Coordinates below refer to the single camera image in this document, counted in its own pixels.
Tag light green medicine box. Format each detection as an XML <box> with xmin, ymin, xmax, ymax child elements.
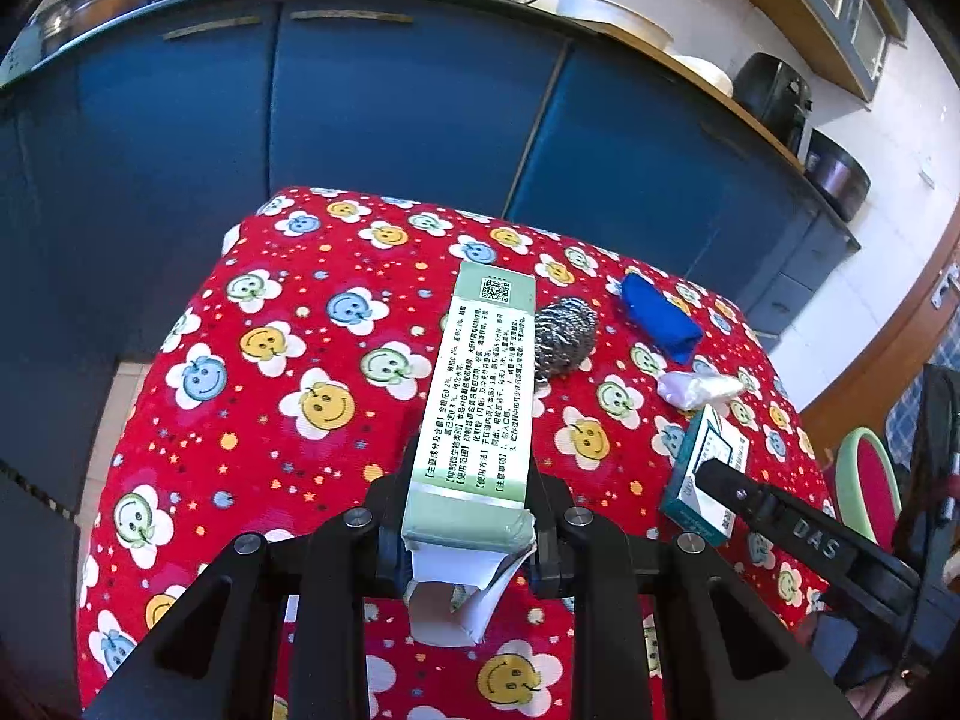
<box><xmin>402</xmin><ymin>262</ymin><xmax>537</xmax><ymax>649</ymax></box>

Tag teal white medicine box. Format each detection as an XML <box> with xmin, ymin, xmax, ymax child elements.
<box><xmin>661</xmin><ymin>405</ymin><xmax>748</xmax><ymax>548</ymax></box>

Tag white plastic wrapper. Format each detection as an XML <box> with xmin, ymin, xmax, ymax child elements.
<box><xmin>658</xmin><ymin>371</ymin><xmax>745</xmax><ymax>411</ymax></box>

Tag blue lower kitchen cabinets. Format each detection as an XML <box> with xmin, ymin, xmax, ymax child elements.
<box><xmin>0</xmin><ymin>0</ymin><xmax>863</xmax><ymax>714</ymax></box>

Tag red bin with green rim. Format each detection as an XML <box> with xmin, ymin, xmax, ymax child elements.
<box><xmin>833</xmin><ymin>427</ymin><xmax>901</xmax><ymax>553</ymax></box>

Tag red smiley flower tablecloth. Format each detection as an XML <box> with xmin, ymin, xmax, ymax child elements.
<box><xmin>76</xmin><ymin>187</ymin><xmax>832</xmax><ymax>699</ymax></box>

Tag blue plaid cloth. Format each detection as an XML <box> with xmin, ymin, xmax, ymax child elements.
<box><xmin>885</xmin><ymin>372</ymin><xmax>924</xmax><ymax>468</ymax></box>

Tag wooden door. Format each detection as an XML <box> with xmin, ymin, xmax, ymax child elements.
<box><xmin>802</xmin><ymin>210</ymin><xmax>960</xmax><ymax>468</ymax></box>

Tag steel wool scrubber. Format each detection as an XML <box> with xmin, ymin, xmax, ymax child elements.
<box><xmin>534</xmin><ymin>296</ymin><xmax>597</xmax><ymax>387</ymax></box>

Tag blue cloth wad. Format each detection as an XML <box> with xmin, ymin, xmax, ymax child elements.
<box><xmin>620</xmin><ymin>273</ymin><xmax>703</xmax><ymax>364</ymax></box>

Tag dark rice cooker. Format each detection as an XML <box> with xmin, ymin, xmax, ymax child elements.
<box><xmin>805</xmin><ymin>130</ymin><xmax>871</xmax><ymax>223</ymax></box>

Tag white bowl on counter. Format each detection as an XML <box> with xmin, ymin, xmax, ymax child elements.
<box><xmin>672</xmin><ymin>54</ymin><xmax>734</xmax><ymax>98</ymax></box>

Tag black air fryer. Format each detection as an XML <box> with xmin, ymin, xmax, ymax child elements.
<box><xmin>734</xmin><ymin>52</ymin><xmax>812</xmax><ymax>156</ymax></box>

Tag large white basin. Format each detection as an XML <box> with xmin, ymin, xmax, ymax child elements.
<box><xmin>556</xmin><ymin>0</ymin><xmax>674</xmax><ymax>52</ymax></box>

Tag steel pot far left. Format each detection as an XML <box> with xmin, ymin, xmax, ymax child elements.
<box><xmin>31</xmin><ymin>0</ymin><xmax>146</xmax><ymax>57</ymax></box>

